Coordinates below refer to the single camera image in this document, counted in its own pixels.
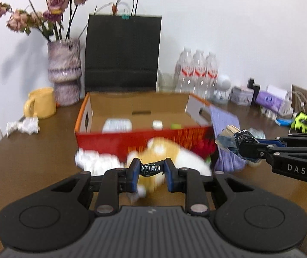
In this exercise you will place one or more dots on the green tinted glass cup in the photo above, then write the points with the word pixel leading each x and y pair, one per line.
pixel 166 82

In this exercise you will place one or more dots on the orange and white plush toy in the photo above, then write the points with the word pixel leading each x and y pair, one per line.
pixel 169 150

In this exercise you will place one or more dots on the clear water bottle red label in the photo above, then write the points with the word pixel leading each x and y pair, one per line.
pixel 199 72
pixel 184 72
pixel 212 72

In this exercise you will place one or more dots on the black candy wrapper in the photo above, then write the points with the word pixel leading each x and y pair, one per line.
pixel 150 168

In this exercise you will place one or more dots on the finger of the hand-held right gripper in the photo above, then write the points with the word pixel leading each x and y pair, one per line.
pixel 298 141
pixel 253 150

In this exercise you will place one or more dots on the crumpled clear plastic wrap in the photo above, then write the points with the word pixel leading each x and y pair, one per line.
pixel 257 133

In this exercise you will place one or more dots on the purple tissue pack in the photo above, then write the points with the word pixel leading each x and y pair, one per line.
pixel 270 100

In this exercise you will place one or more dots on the brown chair back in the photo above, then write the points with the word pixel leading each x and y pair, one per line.
pixel 302 91

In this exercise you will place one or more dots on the white tissue pack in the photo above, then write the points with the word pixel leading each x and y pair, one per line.
pixel 117 125

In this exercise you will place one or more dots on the orange cardboard box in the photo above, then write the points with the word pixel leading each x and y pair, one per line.
pixel 142 141

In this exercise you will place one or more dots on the neon green striped object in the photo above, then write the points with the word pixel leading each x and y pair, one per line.
pixel 304 122

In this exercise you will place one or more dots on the blue tube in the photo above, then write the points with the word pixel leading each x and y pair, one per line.
pixel 285 121

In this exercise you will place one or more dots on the row of small white bottles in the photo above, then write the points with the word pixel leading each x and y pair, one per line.
pixel 277 111

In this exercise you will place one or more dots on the red artificial rose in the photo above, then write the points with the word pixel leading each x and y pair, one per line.
pixel 205 146

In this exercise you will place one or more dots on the black paper bag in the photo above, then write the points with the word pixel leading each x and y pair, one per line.
pixel 122 53

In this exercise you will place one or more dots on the white robot figurine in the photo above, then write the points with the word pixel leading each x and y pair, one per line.
pixel 222 86

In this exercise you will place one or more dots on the yellow mug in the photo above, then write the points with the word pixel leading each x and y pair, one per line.
pixel 41 103

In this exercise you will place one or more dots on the white paper packet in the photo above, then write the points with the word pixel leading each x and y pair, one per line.
pixel 278 90

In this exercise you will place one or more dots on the white tissue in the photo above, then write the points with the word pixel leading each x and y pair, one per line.
pixel 97 161
pixel 24 125

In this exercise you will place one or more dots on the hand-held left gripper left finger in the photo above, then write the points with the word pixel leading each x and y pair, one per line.
pixel 134 173

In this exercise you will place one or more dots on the purple textured vase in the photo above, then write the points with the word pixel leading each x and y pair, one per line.
pixel 64 70

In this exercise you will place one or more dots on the small black block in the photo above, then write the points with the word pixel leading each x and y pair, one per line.
pixel 251 83
pixel 256 90

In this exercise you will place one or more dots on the bunch of dried roses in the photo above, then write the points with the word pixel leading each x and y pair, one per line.
pixel 54 2

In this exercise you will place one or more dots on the dark foil packet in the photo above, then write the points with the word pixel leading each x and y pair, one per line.
pixel 230 142

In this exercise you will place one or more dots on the lime green small item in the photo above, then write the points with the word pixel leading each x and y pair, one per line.
pixel 176 126

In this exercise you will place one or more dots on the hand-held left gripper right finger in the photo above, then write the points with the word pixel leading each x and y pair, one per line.
pixel 169 176

